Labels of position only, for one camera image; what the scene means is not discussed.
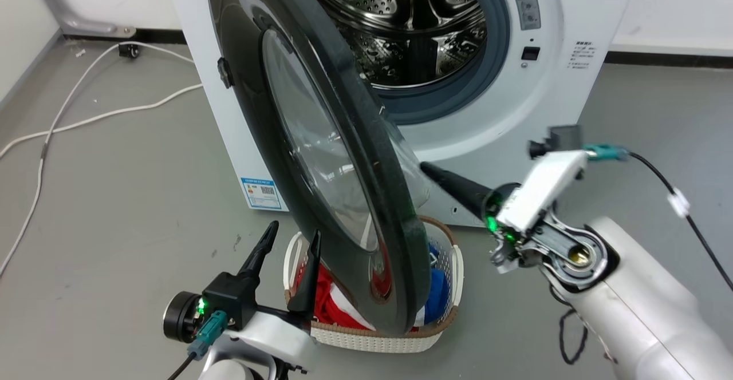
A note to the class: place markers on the white front-load washing machine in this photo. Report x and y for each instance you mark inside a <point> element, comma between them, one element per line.
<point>504,111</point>

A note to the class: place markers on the small black plug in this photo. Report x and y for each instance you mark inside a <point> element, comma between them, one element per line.
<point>129,51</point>

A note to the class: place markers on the wrist black camera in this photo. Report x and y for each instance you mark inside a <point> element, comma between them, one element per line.
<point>178,317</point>
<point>564,139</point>

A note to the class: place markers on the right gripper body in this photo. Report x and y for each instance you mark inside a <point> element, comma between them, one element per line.
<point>538,191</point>

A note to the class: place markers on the black door lock slot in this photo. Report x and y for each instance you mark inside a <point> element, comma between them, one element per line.
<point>530,53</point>

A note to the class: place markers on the grey metal floor bracket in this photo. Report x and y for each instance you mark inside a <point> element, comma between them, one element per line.
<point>80,24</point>

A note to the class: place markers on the grey rubber door gasket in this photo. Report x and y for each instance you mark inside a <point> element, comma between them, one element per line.
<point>495,54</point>

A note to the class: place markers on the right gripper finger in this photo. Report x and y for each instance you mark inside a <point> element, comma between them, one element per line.
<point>458,188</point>

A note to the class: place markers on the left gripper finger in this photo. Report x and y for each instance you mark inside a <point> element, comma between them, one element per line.
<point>309,280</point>
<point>257,254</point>

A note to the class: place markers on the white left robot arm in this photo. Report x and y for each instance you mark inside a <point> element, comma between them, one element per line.
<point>229,372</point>

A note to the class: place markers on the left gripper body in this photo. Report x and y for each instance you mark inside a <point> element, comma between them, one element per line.
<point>275,334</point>

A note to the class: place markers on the red garment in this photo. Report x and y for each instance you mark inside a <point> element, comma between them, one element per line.
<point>332,305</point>

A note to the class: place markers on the grey warning sticker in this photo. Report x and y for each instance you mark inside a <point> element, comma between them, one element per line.
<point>525,2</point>

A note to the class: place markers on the blue garment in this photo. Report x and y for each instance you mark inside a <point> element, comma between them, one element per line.
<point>438,294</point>

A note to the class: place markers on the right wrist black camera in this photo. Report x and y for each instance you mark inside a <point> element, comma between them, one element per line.
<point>564,139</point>

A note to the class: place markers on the blue energy label sticker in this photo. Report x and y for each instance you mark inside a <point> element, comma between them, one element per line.
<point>261,193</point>

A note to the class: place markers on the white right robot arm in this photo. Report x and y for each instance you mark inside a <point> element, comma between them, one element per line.
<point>635,305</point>

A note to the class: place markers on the white woven laundry basket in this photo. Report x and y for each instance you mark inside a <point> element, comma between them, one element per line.
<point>378,341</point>

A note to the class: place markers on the perforated steel washer drum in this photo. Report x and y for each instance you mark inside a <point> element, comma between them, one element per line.
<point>401,19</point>

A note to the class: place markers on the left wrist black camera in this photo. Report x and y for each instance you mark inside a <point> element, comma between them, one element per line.
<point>178,317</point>

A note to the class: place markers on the round black glass washer door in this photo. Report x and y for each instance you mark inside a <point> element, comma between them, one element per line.
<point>366,157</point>

